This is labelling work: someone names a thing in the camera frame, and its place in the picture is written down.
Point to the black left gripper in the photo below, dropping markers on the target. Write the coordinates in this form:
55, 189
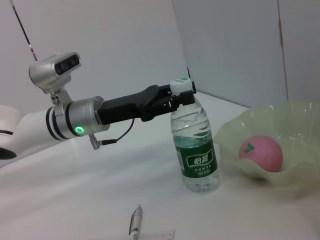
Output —
125, 107

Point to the clear green-label water bottle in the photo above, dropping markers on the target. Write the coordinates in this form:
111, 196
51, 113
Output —
197, 160

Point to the pink toy peach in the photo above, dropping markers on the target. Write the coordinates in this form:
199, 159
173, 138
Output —
265, 155

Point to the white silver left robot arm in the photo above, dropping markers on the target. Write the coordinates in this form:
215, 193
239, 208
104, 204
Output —
32, 130

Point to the silver ballpoint pen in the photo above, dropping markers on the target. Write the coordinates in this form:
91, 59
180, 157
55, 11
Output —
136, 220

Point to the translucent green fruit bowl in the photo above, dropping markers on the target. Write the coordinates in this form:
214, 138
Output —
295, 120

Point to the clear plastic ruler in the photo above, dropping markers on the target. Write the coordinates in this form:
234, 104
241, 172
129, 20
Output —
157, 235

